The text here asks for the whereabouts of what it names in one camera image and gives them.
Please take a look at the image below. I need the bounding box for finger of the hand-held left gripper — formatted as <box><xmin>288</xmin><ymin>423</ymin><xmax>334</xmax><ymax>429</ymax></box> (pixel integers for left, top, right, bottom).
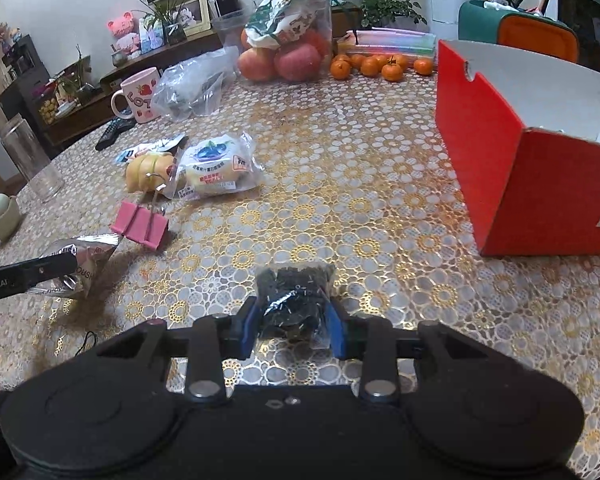
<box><xmin>22</xmin><ymin>252</ymin><xmax>78</xmax><ymax>293</ymax></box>

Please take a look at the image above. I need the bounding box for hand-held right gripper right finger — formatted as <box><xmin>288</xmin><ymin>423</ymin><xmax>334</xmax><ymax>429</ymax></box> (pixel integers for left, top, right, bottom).
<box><xmin>327</xmin><ymin>297</ymin><xmax>501</xmax><ymax>403</ymax></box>

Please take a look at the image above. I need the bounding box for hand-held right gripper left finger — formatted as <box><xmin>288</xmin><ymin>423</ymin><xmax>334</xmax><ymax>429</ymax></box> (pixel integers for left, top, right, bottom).
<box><xmin>87</xmin><ymin>297</ymin><xmax>258</xmax><ymax>405</ymax></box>

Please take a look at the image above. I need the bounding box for silver foil snack packet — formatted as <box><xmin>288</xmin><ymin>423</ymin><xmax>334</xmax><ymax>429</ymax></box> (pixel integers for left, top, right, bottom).
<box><xmin>32</xmin><ymin>232</ymin><xmax>121</xmax><ymax>301</ymax></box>

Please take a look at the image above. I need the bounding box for dark snack packet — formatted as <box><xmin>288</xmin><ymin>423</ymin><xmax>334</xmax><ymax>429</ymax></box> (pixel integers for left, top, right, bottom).
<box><xmin>255</xmin><ymin>262</ymin><xmax>338</xmax><ymax>348</ymax></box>

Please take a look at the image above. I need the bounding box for pink binder clip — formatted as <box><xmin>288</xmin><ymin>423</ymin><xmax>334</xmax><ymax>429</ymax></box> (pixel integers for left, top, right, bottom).
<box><xmin>110</xmin><ymin>172</ymin><xmax>170</xmax><ymax>251</ymax></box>

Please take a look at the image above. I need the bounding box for peach snack packet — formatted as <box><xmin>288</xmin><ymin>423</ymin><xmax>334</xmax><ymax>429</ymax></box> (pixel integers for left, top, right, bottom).
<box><xmin>115</xmin><ymin>135</ymin><xmax>188</xmax><ymax>166</ymax></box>

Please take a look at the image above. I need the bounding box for blueberry bread packet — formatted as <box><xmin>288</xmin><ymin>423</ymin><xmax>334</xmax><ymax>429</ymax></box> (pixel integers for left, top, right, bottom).
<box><xmin>162</xmin><ymin>131</ymin><xmax>258</xmax><ymax>201</ymax></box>

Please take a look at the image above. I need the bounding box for red cardboard box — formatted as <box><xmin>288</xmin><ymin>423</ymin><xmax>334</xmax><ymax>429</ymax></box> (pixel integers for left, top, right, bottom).
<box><xmin>434</xmin><ymin>39</ymin><xmax>600</xmax><ymax>257</ymax></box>

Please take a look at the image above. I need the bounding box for floral lace covered desktop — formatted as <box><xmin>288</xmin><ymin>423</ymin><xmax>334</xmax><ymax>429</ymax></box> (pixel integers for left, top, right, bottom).
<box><xmin>0</xmin><ymin>67</ymin><xmax>600</xmax><ymax>461</ymax></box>

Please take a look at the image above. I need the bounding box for clear glass jar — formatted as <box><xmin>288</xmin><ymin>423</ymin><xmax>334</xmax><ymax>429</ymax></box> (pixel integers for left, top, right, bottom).
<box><xmin>0</xmin><ymin>114</ymin><xmax>63</xmax><ymax>200</ymax></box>

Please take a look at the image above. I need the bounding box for yellow wrapped snack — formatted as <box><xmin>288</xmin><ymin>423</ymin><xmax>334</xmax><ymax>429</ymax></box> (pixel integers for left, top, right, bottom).
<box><xmin>125</xmin><ymin>152</ymin><xmax>181</xmax><ymax>193</ymax></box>

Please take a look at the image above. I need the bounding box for black remote control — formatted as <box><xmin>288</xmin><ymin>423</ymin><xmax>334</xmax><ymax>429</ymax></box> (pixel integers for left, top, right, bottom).
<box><xmin>95</xmin><ymin>119</ymin><xmax>136</xmax><ymax>152</ymax></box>

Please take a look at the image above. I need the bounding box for wooden television cabinet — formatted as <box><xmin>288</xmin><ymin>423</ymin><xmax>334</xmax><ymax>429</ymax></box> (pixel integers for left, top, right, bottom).
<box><xmin>45</xmin><ymin>7</ymin><xmax>366</xmax><ymax>148</ymax></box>

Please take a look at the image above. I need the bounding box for small potted plant with saucer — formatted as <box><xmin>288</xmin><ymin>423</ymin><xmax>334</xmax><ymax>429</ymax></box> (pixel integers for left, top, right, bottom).
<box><xmin>55</xmin><ymin>45</ymin><xmax>101</xmax><ymax>108</ymax></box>

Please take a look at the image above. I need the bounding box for black shelf unit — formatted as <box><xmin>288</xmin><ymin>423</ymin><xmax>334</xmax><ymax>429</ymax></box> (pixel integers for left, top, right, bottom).
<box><xmin>0</xmin><ymin>35</ymin><xmax>53</xmax><ymax>146</ymax></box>

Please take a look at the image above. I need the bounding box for pink mug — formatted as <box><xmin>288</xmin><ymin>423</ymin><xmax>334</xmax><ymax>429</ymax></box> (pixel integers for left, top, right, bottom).
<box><xmin>111</xmin><ymin>66</ymin><xmax>162</xmax><ymax>124</ymax></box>

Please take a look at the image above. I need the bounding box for clear plastic bag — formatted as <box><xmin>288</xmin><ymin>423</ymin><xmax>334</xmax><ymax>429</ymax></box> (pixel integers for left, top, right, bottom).
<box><xmin>151</xmin><ymin>47</ymin><xmax>241</xmax><ymax>121</ymax></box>

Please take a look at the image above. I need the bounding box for pink pig plush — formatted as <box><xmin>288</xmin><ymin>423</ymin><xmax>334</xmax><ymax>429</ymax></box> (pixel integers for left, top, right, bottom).
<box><xmin>106</xmin><ymin>11</ymin><xmax>143</xmax><ymax>58</ymax></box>

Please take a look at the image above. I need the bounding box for pastel illustration card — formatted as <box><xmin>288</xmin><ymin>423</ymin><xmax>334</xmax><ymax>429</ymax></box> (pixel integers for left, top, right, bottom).
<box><xmin>139</xmin><ymin>15</ymin><xmax>168</xmax><ymax>53</ymax></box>

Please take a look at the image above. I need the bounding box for red apple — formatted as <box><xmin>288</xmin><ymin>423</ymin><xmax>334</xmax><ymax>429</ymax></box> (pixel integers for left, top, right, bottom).
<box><xmin>274</xmin><ymin>42</ymin><xmax>323</xmax><ymax>82</ymax></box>
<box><xmin>237</xmin><ymin>47</ymin><xmax>276</xmax><ymax>82</ymax></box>

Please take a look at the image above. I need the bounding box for row of tangerines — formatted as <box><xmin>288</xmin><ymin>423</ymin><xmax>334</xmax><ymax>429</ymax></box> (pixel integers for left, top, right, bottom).
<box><xmin>329</xmin><ymin>52</ymin><xmax>435</xmax><ymax>82</ymax></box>

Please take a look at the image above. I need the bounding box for small potted grass plant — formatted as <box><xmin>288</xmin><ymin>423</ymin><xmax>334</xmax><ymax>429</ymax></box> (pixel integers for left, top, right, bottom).
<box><xmin>130</xmin><ymin>0</ymin><xmax>196</xmax><ymax>46</ymax></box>

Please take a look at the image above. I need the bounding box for red round fruit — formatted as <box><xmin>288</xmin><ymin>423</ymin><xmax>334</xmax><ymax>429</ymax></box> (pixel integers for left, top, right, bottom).
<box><xmin>305</xmin><ymin>30</ymin><xmax>331</xmax><ymax>57</ymax></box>

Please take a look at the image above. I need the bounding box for iridescent plastic case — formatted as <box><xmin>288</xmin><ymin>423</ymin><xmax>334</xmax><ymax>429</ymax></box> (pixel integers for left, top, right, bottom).
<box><xmin>337</xmin><ymin>29</ymin><xmax>438</xmax><ymax>56</ymax></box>

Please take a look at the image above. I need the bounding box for printed white green bag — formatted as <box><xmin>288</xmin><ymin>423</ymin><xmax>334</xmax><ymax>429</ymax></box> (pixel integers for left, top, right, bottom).
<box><xmin>245</xmin><ymin>0</ymin><xmax>331</xmax><ymax>51</ymax></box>

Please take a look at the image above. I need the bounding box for green and orange storage box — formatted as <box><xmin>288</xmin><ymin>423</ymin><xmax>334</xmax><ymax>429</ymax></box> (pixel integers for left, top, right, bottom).
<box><xmin>457</xmin><ymin>0</ymin><xmax>581</xmax><ymax>63</ymax></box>

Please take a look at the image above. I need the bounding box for black cord loop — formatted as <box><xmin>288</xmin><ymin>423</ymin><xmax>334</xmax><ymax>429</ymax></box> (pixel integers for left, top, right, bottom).
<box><xmin>77</xmin><ymin>332</ymin><xmax>101</xmax><ymax>361</ymax></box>

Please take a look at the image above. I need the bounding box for wooden photo frame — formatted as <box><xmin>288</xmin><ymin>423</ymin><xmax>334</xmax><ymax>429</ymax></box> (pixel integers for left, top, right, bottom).
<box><xmin>180</xmin><ymin>0</ymin><xmax>212</xmax><ymax>36</ymax></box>

